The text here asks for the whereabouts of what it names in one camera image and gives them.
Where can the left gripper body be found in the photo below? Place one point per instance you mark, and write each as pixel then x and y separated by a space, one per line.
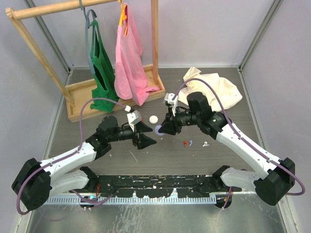
pixel 127 133

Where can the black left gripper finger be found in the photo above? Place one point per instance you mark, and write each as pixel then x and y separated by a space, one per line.
pixel 142 127
pixel 144 141

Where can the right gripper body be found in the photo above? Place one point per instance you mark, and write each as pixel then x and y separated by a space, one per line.
pixel 182 118

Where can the lilac earbud case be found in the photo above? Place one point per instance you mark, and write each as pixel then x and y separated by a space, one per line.
pixel 157 128

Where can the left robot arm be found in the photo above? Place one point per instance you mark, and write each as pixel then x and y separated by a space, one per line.
pixel 39 180

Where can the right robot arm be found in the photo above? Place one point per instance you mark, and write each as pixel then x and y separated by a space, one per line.
pixel 271 178

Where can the white earbud case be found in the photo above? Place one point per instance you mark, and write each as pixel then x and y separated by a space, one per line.
pixel 153 119

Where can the pink t-shirt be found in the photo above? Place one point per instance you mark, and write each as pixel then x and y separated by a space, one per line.
pixel 131 81

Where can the cream satin cloth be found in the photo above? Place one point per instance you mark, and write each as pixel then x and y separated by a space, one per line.
pixel 213 87

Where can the green t-shirt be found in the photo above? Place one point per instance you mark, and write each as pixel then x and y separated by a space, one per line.
pixel 104 74

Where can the orange yellow hanger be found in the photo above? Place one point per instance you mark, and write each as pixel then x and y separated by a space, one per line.
pixel 123 21

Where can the grey blue hanger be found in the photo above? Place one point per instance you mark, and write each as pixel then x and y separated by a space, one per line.
pixel 88 25

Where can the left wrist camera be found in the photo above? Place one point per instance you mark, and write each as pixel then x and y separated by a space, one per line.
pixel 133 118

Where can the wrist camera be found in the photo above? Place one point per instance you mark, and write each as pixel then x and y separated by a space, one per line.
pixel 171 100
pixel 133 118

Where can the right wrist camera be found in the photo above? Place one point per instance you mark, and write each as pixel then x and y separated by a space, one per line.
pixel 171 100

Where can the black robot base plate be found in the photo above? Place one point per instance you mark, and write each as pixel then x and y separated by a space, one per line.
pixel 158 186

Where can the slotted cable duct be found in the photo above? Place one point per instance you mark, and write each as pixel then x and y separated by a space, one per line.
pixel 173 199

